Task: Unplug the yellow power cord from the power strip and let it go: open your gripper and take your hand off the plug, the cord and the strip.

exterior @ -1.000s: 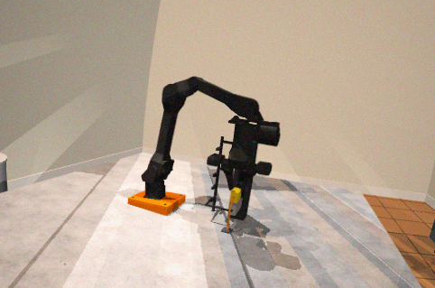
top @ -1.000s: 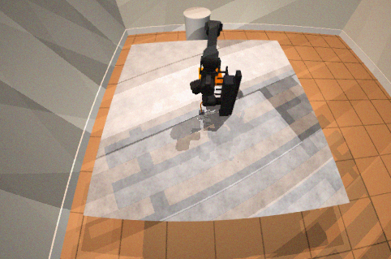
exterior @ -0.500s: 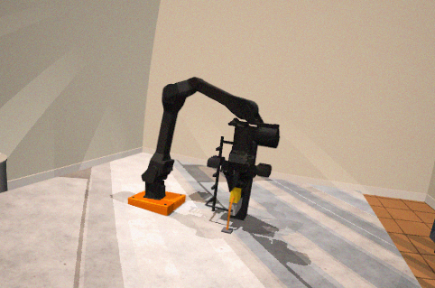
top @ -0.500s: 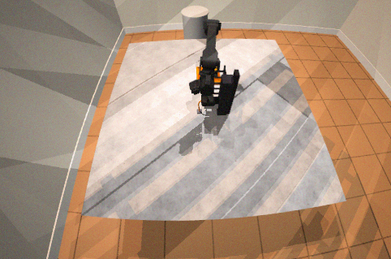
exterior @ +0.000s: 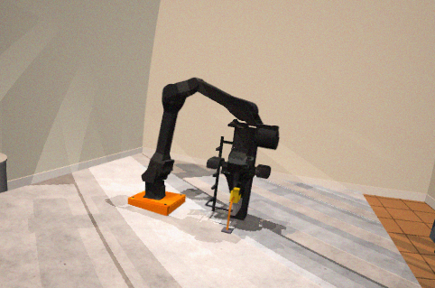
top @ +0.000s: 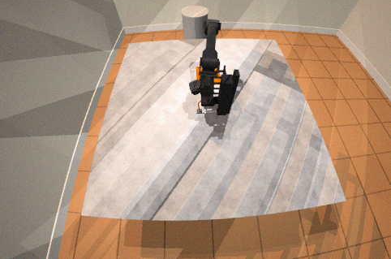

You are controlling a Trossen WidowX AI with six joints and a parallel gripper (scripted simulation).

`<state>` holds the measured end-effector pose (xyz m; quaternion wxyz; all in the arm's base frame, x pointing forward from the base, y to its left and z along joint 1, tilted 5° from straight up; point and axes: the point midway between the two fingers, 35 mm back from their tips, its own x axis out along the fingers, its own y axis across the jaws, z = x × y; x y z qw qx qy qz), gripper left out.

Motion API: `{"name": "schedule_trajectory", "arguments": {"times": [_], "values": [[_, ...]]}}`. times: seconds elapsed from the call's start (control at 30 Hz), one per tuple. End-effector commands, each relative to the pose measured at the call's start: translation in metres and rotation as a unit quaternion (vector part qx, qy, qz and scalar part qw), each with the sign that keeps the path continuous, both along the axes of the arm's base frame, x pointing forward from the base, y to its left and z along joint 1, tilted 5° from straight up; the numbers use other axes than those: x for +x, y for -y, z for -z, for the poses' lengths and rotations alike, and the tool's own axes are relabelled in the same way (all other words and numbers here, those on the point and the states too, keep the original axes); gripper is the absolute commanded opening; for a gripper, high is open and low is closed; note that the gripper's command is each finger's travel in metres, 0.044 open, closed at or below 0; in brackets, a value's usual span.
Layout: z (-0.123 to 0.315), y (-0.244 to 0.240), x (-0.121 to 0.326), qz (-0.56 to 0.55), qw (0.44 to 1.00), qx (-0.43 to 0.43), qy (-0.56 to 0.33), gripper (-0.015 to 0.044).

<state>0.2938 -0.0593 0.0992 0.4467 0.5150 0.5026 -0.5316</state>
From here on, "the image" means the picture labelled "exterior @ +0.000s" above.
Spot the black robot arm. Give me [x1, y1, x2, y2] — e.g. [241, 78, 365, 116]
[141, 78, 280, 200]

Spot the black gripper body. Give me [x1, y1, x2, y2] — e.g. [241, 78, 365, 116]
[206, 144, 271, 179]

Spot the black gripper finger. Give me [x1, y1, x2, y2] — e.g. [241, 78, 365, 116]
[221, 171, 235, 193]
[238, 175, 255, 196]

